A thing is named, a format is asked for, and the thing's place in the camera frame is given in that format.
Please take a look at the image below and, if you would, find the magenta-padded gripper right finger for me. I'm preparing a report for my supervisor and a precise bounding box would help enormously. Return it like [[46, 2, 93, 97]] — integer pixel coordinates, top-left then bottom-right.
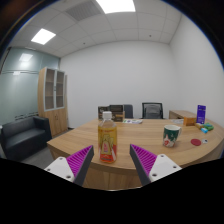
[[128, 143, 184, 187]]

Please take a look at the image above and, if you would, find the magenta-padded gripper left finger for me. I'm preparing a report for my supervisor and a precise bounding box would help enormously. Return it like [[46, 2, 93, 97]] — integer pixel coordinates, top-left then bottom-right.
[[43, 144, 95, 187]]

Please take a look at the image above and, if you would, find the orange-labelled drink bottle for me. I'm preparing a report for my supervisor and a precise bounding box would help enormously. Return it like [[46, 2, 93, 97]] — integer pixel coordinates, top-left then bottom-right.
[[97, 110, 118, 164]]

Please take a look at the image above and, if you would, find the green and white mug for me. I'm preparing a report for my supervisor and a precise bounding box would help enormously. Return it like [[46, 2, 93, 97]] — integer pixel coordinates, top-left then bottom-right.
[[162, 124, 183, 149]]

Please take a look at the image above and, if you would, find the colourful printed booklet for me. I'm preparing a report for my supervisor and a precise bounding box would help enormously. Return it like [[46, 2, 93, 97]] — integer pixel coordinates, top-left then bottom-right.
[[122, 118, 144, 125]]

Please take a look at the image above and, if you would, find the black mesh office chair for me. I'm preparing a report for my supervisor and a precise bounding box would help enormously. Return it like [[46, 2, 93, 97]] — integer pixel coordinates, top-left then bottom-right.
[[141, 101, 165, 120]]

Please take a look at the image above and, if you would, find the flat round red coaster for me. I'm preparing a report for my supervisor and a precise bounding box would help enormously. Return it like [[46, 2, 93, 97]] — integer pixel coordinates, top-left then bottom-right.
[[190, 138, 202, 147]]

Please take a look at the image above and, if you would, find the small dark brown box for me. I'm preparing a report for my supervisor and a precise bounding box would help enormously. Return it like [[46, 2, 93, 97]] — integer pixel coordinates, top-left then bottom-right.
[[97, 105, 110, 121]]

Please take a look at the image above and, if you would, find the large dark brown box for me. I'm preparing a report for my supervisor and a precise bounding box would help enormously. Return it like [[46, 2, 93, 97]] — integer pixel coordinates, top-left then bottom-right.
[[108, 104, 126, 123]]

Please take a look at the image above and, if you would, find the wooden side desk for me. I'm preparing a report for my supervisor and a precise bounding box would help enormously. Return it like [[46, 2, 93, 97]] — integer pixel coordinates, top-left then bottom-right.
[[168, 110, 198, 120]]

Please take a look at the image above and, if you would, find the small wooden box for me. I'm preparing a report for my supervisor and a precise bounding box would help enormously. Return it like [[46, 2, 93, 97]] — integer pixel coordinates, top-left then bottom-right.
[[183, 116, 198, 127]]

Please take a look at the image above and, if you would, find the black leather sofa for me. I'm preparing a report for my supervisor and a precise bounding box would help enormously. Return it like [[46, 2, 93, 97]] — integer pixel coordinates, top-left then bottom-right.
[[0, 115, 53, 162]]

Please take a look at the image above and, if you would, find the wooden glass-door shelf cabinet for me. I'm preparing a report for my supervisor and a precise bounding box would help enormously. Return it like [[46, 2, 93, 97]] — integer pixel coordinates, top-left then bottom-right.
[[37, 66, 69, 138]]

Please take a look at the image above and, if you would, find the green folded cloth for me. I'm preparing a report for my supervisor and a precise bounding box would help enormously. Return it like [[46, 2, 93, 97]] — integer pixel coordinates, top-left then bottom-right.
[[201, 123, 215, 132]]

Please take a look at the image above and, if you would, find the upright purple box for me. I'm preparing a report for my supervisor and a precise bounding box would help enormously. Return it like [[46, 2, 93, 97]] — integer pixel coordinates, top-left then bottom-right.
[[196, 104, 207, 125]]

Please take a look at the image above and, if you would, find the small square ceiling light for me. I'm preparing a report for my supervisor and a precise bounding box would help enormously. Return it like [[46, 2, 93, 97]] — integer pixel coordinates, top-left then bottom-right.
[[30, 28, 57, 46]]

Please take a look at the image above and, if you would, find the ceiling air vent grille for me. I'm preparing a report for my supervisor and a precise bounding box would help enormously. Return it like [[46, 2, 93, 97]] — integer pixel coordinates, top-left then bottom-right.
[[64, 0, 103, 22]]

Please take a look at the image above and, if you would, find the large square ceiling light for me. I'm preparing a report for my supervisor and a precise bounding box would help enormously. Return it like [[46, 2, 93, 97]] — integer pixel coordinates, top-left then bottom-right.
[[95, 0, 137, 15]]

